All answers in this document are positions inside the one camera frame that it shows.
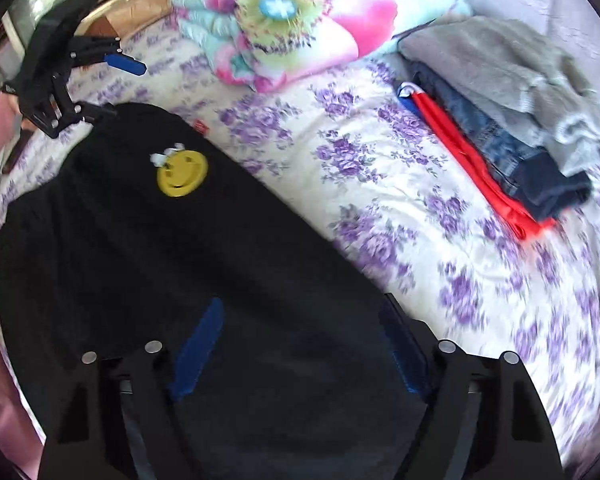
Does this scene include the black pants with smiley patch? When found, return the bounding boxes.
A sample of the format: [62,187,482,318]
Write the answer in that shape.
[0,102,481,480]

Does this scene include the folded colourful floral blanket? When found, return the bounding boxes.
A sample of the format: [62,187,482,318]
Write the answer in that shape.
[171,0,472,93]

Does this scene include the folded red garment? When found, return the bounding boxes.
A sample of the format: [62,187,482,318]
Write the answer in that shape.
[396,82,556,240]

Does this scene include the folded blue jeans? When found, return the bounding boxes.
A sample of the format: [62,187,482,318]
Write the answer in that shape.
[407,61,592,222]

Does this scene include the purple floral bed sheet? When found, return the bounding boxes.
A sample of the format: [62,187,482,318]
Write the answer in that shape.
[0,20,600,479]

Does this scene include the folded grey sweater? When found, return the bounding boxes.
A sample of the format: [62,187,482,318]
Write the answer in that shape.
[399,16,600,177]

